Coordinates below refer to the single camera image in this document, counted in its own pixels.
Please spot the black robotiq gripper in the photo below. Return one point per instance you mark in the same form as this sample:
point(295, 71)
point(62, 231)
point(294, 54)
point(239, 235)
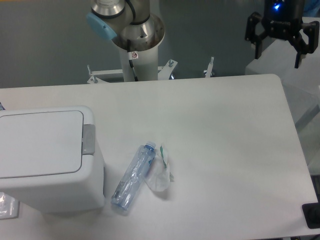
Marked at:
point(282, 19)

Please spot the grey trash can push button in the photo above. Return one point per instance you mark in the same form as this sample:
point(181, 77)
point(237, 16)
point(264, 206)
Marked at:
point(88, 139)

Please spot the white trash can body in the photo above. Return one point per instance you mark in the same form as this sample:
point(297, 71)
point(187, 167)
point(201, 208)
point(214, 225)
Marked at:
point(67, 192)

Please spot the white trash can lid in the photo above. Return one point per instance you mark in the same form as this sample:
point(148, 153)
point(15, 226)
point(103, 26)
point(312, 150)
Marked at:
point(41, 143)

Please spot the white box right of table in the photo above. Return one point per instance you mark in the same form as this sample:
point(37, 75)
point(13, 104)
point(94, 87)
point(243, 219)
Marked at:
point(279, 59)

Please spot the white levelling foot bolt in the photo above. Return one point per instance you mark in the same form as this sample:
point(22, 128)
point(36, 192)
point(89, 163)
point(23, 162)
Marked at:
point(208, 73)

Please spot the black device at table corner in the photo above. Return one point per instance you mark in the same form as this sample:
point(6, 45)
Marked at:
point(311, 213)

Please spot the crumpled white plastic wrapper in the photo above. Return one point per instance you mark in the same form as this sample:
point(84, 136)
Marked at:
point(159, 177)

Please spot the clear plastic water bottle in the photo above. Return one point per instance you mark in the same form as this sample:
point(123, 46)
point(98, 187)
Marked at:
point(134, 175)

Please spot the clear plastic bag bottom left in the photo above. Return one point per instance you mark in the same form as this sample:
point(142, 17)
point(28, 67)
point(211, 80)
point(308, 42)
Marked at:
point(9, 207)

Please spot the white metal base frame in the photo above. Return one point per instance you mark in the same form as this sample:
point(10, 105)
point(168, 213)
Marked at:
point(165, 72)

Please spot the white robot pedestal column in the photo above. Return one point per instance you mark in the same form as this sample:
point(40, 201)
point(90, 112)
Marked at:
point(145, 62)

